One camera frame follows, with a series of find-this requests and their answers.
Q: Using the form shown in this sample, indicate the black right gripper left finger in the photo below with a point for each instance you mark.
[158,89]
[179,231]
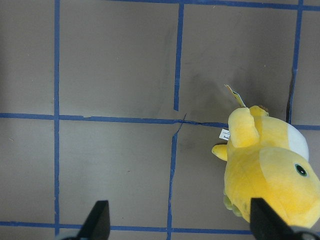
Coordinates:
[97,225]

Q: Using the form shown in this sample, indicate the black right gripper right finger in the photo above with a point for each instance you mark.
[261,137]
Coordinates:
[266,224]

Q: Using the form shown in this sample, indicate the yellow plush dinosaur toy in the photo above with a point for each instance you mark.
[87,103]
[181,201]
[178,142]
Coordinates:
[268,158]

